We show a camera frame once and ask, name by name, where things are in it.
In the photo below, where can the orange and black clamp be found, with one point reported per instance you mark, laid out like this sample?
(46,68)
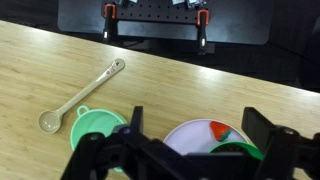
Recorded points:
(202,31)
(109,23)

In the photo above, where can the wooden spoon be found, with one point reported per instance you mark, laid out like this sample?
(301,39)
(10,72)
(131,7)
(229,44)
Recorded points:
(83,95)

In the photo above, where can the dark gray base plate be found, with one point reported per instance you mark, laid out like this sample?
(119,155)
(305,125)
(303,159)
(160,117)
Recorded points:
(240,23)

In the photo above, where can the silver aluminium bracket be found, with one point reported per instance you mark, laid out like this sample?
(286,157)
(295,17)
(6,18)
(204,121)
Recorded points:
(190,3)
(126,2)

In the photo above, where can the red toy strawberry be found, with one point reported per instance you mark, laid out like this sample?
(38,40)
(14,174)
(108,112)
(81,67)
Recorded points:
(219,130)

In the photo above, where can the black perforated breadboard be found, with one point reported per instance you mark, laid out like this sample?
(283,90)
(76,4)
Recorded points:
(156,11)

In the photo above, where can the dark green bowl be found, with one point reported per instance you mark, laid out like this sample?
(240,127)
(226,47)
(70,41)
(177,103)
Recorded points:
(248,148)

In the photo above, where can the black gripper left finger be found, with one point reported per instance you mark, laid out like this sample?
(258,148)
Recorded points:
(100,153)

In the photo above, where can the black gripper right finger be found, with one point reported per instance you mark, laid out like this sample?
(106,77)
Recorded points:
(283,150)

